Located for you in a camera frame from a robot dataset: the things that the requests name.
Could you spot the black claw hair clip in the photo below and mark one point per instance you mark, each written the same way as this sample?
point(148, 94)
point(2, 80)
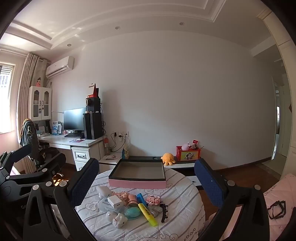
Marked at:
point(164, 213)

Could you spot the white hutch cabinet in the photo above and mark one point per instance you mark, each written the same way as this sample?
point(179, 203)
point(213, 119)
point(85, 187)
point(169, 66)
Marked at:
point(40, 103)

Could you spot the blue snack bag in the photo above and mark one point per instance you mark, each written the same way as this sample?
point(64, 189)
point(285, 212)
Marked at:
point(125, 154)

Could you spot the black computer monitor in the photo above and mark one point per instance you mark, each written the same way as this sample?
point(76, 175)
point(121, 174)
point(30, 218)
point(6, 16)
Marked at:
point(74, 119)

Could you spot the striped white quilt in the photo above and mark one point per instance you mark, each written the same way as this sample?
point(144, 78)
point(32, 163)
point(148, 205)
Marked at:
point(180, 208)

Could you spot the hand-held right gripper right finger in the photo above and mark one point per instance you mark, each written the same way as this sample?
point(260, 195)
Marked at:
point(208, 185)

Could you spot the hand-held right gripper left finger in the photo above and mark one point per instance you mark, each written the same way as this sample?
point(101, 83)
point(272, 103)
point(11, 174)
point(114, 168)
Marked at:
point(84, 183)

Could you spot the orange cap bottle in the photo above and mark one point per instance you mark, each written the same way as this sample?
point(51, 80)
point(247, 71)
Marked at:
point(106, 146)

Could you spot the pink plush toy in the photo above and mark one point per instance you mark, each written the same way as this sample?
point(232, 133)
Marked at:
point(185, 146)

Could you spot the black speaker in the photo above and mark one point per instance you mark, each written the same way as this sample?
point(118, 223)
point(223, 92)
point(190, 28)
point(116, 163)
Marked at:
point(93, 104)

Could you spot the blue tube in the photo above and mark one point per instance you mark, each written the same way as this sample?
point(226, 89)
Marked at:
point(141, 199)

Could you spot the orange octopus plush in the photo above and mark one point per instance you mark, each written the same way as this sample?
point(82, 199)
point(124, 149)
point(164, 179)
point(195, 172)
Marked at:
point(168, 158)

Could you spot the pink mouse pad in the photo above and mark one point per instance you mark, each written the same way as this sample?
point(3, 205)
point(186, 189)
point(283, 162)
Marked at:
point(77, 140)

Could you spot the pale pink bed quilt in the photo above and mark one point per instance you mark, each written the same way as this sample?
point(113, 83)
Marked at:
point(282, 190)

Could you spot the teal round compact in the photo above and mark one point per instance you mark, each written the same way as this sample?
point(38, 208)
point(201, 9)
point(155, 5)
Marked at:
point(133, 212)

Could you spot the white air conditioner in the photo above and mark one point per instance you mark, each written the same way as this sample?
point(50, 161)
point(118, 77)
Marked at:
point(59, 67)

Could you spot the low black white cabinet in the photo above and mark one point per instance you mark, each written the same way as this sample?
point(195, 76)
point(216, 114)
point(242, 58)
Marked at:
point(182, 165)

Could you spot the yellow highlighter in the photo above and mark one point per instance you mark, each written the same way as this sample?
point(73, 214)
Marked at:
point(148, 214)

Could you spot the dark jacket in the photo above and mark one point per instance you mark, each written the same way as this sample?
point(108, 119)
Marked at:
point(27, 132)

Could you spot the window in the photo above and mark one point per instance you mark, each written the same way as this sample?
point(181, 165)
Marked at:
point(5, 97)

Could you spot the clear plastic box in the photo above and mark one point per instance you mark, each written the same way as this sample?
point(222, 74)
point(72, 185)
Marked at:
point(103, 206)

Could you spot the white wall sockets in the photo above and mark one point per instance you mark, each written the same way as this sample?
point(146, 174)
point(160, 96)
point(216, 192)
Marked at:
point(120, 134)

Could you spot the beige curtain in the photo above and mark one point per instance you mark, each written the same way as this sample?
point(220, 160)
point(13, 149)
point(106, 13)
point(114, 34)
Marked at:
point(26, 92)

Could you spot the black computer tower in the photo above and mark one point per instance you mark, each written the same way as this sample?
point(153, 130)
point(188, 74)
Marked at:
point(92, 126)

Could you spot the red desk calendar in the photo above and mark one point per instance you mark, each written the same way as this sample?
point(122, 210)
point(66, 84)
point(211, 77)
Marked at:
point(94, 91)

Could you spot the white charger plug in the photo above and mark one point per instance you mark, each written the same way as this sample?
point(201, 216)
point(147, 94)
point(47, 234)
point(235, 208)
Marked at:
point(115, 201)

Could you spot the pink patterned pouch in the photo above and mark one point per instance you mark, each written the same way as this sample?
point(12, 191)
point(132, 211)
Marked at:
point(153, 199)

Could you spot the white desk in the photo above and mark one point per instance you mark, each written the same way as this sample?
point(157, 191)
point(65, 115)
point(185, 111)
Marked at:
point(60, 140)

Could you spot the black keyboard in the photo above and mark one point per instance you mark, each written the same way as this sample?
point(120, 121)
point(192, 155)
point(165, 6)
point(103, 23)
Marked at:
point(74, 134)

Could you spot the small pink packet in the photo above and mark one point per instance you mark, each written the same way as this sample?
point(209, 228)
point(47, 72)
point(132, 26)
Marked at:
point(109, 157)

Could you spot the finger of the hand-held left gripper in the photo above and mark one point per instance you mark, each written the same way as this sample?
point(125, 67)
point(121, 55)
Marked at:
point(22, 150)
point(53, 164)

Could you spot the rose gold round jar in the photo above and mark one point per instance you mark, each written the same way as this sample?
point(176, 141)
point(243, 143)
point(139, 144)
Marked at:
point(132, 201)

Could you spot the red storage box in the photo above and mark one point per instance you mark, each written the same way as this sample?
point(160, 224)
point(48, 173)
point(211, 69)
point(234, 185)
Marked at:
point(188, 154)

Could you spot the black office chair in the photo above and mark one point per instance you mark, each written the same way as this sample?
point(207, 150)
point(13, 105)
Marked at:
point(40, 153)

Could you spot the pink doll figure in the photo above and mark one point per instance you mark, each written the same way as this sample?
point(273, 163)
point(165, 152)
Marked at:
point(38, 82)

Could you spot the pink box with dark rim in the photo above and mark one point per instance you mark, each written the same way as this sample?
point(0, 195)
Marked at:
point(136, 183)

